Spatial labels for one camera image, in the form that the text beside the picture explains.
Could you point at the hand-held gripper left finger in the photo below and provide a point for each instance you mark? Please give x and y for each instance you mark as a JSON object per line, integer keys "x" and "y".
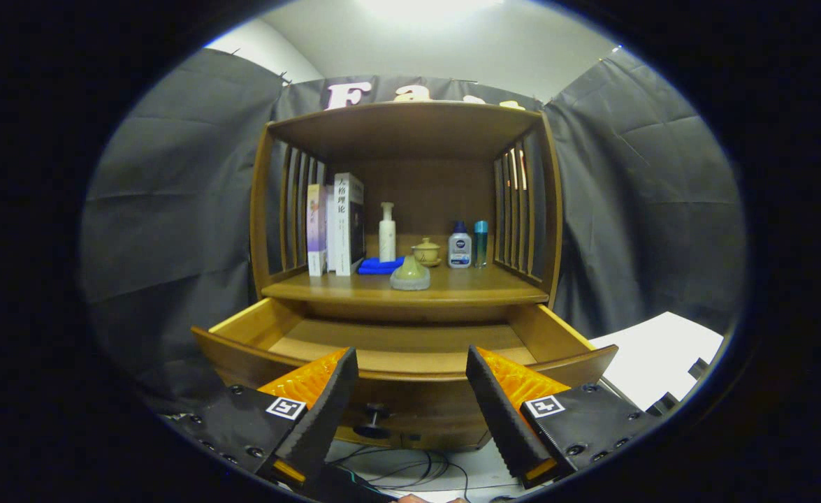
{"x": 326, "y": 419}

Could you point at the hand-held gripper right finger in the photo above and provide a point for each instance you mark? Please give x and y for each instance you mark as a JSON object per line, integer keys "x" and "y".
{"x": 501, "y": 419}

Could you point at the wooden drawer with black knob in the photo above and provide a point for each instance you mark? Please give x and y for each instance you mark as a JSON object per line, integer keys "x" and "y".
{"x": 424, "y": 412}

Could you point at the wooden countertop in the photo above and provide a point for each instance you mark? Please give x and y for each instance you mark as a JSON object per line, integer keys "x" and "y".
{"x": 480, "y": 283}

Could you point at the brown wooden cabinet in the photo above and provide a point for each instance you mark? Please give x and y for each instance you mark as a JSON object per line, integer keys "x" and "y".
{"x": 424, "y": 188}

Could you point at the folded blue cloth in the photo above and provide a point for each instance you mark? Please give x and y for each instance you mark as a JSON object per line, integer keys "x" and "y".
{"x": 375, "y": 266}

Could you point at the small black block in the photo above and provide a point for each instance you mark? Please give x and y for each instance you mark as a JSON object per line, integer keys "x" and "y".
{"x": 698, "y": 368}
{"x": 663, "y": 404}

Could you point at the white board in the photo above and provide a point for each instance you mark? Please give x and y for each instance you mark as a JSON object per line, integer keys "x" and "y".
{"x": 655, "y": 356}

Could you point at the white lotion bottle blue cap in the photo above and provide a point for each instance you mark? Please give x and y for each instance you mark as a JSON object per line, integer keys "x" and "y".
{"x": 460, "y": 251}

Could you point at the teal slim bottle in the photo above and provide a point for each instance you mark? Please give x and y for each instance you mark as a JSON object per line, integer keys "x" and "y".
{"x": 481, "y": 244}

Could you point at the yellow lidded teacup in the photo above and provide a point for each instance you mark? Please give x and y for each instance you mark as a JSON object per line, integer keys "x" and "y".
{"x": 427, "y": 253}

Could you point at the white pump bottle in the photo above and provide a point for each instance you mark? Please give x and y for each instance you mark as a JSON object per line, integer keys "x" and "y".
{"x": 387, "y": 241}

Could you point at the thin pink book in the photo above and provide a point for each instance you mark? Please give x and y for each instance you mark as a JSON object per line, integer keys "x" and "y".
{"x": 316, "y": 230}

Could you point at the thick white book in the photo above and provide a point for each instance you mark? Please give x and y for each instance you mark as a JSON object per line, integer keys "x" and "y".
{"x": 344, "y": 223}

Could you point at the large ceiling light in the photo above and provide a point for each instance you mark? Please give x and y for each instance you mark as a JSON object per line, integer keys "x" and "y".
{"x": 427, "y": 5}

